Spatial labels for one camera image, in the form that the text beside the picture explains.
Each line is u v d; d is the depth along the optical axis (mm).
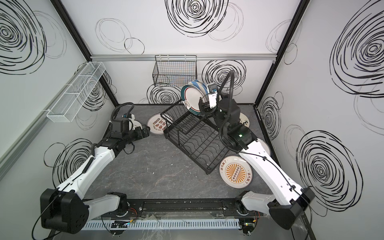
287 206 373
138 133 737
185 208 753
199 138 998
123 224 717
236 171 862
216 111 535
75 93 716
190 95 804
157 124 1084
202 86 784
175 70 963
